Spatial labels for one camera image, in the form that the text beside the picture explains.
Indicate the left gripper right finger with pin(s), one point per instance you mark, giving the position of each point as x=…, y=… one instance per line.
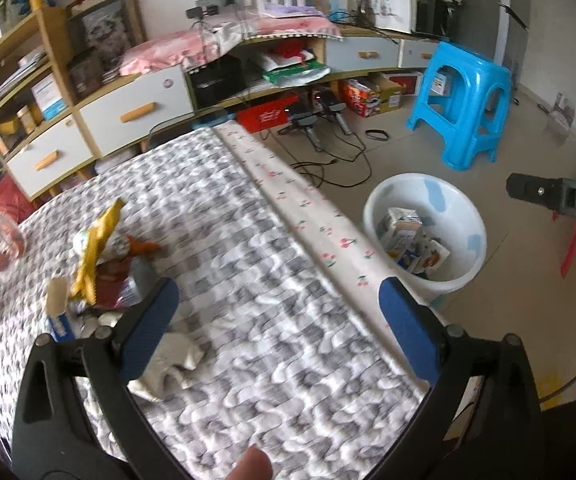
x=481, y=416

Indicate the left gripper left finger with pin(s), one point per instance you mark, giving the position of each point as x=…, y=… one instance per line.
x=52, y=435

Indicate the white tissue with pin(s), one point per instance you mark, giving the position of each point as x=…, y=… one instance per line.
x=175, y=355

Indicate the yellow snack wrapper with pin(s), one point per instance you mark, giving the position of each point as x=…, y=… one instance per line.
x=102, y=242

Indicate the red drink can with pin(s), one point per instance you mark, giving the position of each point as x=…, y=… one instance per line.
x=115, y=288

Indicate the white plastic trash bin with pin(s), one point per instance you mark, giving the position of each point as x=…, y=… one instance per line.
x=453, y=232

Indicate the blue plastic stool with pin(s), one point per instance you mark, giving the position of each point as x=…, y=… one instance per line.
x=466, y=99

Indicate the grey patterned bed quilt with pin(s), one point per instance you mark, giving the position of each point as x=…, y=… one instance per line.
x=289, y=365

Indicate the orange snack box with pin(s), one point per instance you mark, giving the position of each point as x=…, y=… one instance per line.
x=361, y=95

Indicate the wooden cabinet with drawers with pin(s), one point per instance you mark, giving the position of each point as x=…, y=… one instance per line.
x=125, y=111

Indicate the red box under cabinet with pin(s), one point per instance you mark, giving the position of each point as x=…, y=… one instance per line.
x=267, y=115

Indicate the pink cloth on cabinet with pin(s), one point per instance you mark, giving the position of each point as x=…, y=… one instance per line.
x=194, y=48

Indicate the framed picture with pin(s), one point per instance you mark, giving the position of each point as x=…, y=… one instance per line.
x=109, y=27

